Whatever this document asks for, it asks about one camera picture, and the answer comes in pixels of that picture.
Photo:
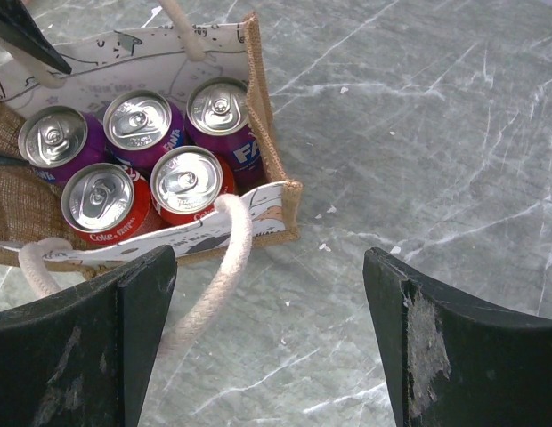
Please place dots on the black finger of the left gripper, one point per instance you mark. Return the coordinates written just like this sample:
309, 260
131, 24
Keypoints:
18, 29

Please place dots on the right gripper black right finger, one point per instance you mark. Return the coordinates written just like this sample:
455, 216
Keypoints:
453, 359

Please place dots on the red cola can back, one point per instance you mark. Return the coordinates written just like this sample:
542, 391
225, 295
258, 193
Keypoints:
106, 204

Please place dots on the red cola can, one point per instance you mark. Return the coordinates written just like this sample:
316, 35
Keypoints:
106, 204
185, 183

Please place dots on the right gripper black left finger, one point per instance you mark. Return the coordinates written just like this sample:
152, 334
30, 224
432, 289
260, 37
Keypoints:
84, 356

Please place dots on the purple Fanta can front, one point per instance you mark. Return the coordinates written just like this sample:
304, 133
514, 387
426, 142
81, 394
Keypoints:
142, 126

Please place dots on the purple fanta can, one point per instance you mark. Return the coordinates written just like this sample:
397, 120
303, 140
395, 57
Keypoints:
216, 119
58, 141
142, 126

